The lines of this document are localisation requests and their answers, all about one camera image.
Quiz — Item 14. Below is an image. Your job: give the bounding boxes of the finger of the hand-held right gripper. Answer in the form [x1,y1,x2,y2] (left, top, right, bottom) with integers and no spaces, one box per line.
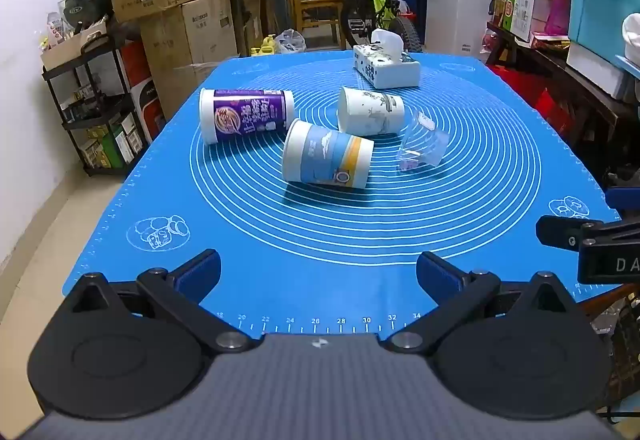
[536,215,624,251]
[606,187,640,211]

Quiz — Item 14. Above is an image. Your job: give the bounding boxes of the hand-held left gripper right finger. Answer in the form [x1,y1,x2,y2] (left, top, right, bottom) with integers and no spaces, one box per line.
[377,250,581,353]

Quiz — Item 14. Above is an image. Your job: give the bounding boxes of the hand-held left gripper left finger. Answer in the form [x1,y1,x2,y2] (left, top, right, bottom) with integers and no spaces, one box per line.
[60,249,258,353]

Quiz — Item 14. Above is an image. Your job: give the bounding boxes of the clear plastic cup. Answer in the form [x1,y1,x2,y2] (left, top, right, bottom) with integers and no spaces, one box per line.
[397,110,446,171]

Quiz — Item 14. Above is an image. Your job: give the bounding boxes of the purple label white cup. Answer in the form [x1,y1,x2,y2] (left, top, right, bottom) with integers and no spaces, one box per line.
[199,88,296,146]

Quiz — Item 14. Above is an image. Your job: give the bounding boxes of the blue and yellow paper cup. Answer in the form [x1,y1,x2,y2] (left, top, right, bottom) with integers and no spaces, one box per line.
[281,119,375,189]

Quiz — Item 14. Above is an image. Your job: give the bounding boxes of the white grey print paper cup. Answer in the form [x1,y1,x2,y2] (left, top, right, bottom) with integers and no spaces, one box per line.
[337,86,405,137]

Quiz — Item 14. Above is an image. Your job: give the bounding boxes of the dark wooden side table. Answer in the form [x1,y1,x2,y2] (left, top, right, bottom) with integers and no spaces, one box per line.
[485,20,640,176]

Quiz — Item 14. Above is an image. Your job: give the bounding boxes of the blue silicone baking mat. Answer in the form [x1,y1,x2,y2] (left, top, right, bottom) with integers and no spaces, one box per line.
[62,49,623,341]

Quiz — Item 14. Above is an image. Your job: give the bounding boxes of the white flat storage box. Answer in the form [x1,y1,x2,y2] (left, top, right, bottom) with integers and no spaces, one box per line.
[566,40,632,100]

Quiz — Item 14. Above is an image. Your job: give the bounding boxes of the red bag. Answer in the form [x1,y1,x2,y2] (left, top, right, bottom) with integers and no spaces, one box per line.
[487,64,573,133]

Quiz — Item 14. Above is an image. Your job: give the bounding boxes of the black metal shelf rack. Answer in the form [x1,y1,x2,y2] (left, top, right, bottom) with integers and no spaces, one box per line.
[42,33,167,178]

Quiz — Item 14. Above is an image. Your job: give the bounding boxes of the teal plastic storage bin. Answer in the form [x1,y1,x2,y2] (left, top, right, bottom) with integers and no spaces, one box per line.
[566,0,640,60]

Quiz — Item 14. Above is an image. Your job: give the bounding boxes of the red and white box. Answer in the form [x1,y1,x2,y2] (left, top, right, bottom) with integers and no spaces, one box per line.
[120,40,167,146]

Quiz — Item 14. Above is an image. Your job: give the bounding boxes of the pink bag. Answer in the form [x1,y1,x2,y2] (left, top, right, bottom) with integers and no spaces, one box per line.
[545,0,574,37]

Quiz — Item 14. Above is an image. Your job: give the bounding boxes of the white product box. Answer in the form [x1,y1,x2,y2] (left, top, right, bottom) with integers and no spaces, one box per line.
[510,0,551,42]

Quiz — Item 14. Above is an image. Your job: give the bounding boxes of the white patterned tissue box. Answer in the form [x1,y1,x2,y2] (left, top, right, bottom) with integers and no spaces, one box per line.
[353,28,421,89]

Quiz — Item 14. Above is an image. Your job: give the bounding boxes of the large plain cardboard box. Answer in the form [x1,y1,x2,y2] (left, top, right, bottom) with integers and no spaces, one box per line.
[140,0,239,121]

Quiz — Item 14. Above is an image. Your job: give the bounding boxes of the yellow toy vehicle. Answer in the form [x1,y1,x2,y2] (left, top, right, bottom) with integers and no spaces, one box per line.
[250,34,277,57]

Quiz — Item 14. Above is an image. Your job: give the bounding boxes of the white chest freezer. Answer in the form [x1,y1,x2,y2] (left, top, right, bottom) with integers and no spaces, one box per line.
[426,0,501,57]

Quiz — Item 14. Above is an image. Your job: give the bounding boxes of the clear plastic bag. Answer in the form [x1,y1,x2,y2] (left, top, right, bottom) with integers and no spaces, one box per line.
[275,29,307,54]

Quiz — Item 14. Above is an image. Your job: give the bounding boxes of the shallow cardboard tray box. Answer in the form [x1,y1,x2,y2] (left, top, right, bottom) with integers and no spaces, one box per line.
[40,23,108,71]

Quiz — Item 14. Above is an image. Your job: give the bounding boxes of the black helmet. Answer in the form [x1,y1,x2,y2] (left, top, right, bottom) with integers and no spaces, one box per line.
[62,0,110,30]

